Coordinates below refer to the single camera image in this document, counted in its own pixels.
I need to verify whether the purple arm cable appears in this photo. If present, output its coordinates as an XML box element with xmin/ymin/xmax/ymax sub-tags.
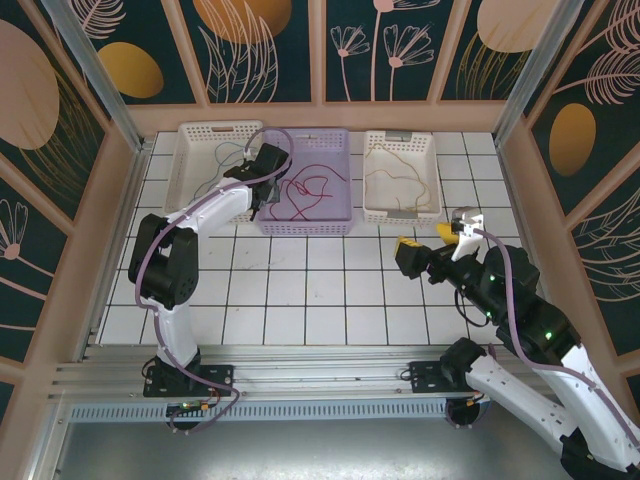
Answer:
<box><xmin>446</xmin><ymin>227</ymin><xmax>640</xmax><ymax>474</ymax></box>
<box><xmin>135</xmin><ymin>127</ymin><xmax>294</xmax><ymax>435</ymax></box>

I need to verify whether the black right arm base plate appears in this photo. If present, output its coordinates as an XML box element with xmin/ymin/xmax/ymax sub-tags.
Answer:
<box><xmin>407</xmin><ymin>360</ymin><xmax>451</xmax><ymax>397</ymax></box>

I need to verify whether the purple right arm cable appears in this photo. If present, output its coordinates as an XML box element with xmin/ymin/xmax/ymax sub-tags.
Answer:
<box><xmin>446</xmin><ymin>227</ymin><xmax>640</xmax><ymax>474</ymax></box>

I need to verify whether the white basket with grey handles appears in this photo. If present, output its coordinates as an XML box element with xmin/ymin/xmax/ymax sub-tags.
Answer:
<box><xmin>362</xmin><ymin>130</ymin><xmax>443</xmax><ymax>225</ymax></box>

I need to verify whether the large white perforated basket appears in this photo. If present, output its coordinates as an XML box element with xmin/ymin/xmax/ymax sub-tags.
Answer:
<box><xmin>158</xmin><ymin>121</ymin><xmax>265</xmax><ymax>225</ymax></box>

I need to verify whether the yellow thin wire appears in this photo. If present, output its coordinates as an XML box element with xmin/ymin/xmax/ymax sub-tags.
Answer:
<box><xmin>366</xmin><ymin>142</ymin><xmax>434</xmax><ymax>214</ymax></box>

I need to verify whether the blue thin wire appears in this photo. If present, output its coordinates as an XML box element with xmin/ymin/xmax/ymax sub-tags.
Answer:
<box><xmin>213</xmin><ymin>140</ymin><xmax>254</xmax><ymax>171</ymax></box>
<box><xmin>196</xmin><ymin>147</ymin><xmax>226</xmax><ymax>197</ymax></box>

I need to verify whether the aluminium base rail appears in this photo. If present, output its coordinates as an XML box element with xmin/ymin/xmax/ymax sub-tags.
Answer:
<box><xmin>49</xmin><ymin>344</ymin><xmax>596</xmax><ymax>401</ymax></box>

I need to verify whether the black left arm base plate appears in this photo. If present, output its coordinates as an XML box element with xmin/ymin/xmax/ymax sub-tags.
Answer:
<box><xmin>143</xmin><ymin>363</ymin><xmax>236</xmax><ymax>399</ymax></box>

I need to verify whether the grey slotted cable duct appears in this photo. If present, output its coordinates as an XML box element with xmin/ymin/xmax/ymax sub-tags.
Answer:
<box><xmin>69</xmin><ymin>402</ymin><xmax>496</xmax><ymax>424</ymax></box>

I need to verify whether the aluminium corner post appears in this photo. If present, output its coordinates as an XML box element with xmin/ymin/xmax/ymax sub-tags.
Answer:
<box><xmin>493</xmin><ymin>0</ymin><xmax>582</xmax><ymax>147</ymax></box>
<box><xmin>39</xmin><ymin>0</ymin><xmax>147</xmax><ymax>154</ymax></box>

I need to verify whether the aluminium side rail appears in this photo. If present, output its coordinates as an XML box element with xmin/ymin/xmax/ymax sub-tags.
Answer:
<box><xmin>79</xmin><ymin>139</ymin><xmax>152</xmax><ymax>351</ymax></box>
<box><xmin>496</xmin><ymin>139</ymin><xmax>570</xmax><ymax>352</ymax></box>

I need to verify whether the purple perforated basket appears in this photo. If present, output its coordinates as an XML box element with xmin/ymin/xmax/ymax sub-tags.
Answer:
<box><xmin>254</xmin><ymin>128</ymin><xmax>352</xmax><ymax>236</ymax></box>

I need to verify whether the grey metal sheet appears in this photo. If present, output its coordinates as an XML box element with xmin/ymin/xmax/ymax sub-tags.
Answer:
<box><xmin>44</xmin><ymin>417</ymin><xmax>571</xmax><ymax>480</ymax></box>

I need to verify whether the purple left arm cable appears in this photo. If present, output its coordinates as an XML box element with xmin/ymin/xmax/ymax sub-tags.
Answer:
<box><xmin>135</xmin><ymin>127</ymin><xmax>294</xmax><ymax>435</ymax></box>

